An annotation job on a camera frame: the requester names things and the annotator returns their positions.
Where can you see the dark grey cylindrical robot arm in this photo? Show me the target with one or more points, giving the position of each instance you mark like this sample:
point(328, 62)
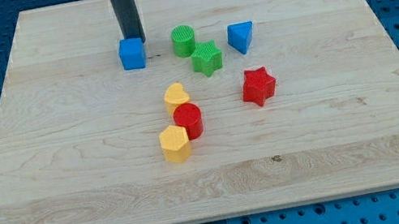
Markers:
point(128, 18)

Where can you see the green star block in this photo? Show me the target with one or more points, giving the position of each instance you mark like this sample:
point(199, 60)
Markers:
point(206, 58)

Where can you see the red star block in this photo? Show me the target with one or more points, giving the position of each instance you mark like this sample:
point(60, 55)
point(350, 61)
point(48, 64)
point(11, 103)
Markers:
point(258, 86)

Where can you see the red cylinder block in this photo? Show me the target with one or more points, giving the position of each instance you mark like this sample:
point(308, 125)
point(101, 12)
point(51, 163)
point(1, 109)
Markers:
point(189, 115)

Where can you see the yellow heart block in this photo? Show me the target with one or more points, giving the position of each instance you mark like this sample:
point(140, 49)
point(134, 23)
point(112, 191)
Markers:
point(174, 97)

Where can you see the yellow hexagon block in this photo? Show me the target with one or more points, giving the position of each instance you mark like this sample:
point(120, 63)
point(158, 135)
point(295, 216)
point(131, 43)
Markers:
point(175, 144)

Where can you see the green cylinder block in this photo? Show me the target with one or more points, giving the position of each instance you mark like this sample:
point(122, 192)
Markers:
point(183, 38)

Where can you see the blue triangle block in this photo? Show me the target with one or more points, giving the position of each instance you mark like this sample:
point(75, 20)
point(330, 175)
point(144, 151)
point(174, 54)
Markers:
point(239, 36)

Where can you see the blue cube block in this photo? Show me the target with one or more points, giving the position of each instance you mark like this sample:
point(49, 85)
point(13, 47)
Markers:
point(131, 53)

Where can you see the light wooden board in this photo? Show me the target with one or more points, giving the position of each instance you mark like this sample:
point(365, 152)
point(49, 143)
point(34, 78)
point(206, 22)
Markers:
point(79, 135)

